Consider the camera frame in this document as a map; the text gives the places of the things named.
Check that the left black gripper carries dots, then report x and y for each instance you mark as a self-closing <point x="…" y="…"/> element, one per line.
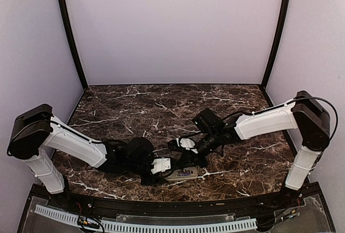
<point x="153" y="179"/>

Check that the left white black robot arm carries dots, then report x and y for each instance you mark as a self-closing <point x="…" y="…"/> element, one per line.
<point x="39" y="128"/>

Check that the grey remote control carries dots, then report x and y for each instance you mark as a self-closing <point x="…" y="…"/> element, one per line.
<point x="174" y="177"/>

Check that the left black frame post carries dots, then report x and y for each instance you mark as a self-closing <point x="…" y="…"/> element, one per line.
<point x="71" y="43"/>

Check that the blue battery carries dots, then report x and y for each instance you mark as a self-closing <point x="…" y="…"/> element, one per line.
<point x="184" y="174"/>

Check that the right black frame post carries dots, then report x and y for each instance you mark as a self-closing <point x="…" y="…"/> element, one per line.
<point x="275" y="44"/>

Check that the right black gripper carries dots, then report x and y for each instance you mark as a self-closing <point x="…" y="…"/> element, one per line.
<point x="188" y="156"/>

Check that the white slotted cable duct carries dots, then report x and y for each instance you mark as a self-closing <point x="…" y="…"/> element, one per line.
<point x="131" y="223"/>

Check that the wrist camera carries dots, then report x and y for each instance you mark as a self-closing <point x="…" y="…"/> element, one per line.
<point x="163" y="164"/>
<point x="183" y="144"/>

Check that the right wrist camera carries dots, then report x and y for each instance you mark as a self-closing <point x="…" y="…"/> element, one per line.
<point x="183" y="144"/>

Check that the black frame post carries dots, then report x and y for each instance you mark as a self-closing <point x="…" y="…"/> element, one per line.
<point x="71" y="43"/>
<point x="275" y="44"/>

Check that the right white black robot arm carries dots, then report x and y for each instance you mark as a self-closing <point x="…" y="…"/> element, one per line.
<point x="304" y="113"/>

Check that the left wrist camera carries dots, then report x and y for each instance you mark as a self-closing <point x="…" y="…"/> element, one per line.
<point x="163" y="164"/>

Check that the black front rail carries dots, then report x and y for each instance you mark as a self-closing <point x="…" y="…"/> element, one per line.
<point x="258" y="206"/>

